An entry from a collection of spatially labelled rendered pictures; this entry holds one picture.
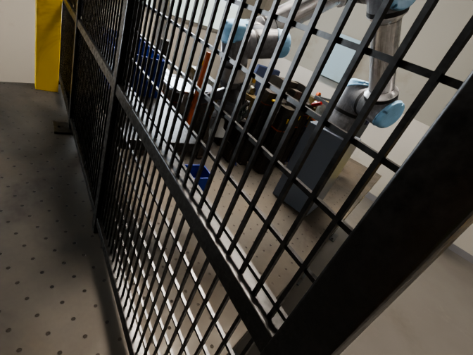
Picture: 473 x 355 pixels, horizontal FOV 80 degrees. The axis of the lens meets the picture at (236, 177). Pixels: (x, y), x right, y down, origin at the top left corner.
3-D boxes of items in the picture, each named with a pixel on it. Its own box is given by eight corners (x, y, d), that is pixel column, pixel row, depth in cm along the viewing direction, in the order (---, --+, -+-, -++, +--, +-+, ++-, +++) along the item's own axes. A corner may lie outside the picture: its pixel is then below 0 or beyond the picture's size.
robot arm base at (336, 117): (355, 136, 129) (367, 117, 125) (346, 140, 118) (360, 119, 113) (327, 122, 135) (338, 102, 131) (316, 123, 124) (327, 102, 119)
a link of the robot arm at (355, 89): (348, 108, 129) (364, 79, 123) (369, 120, 119) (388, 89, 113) (329, 102, 123) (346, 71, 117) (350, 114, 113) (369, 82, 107)
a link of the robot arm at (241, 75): (215, 64, 78) (231, 57, 83) (214, 80, 81) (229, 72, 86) (237, 72, 75) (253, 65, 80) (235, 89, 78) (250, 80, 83)
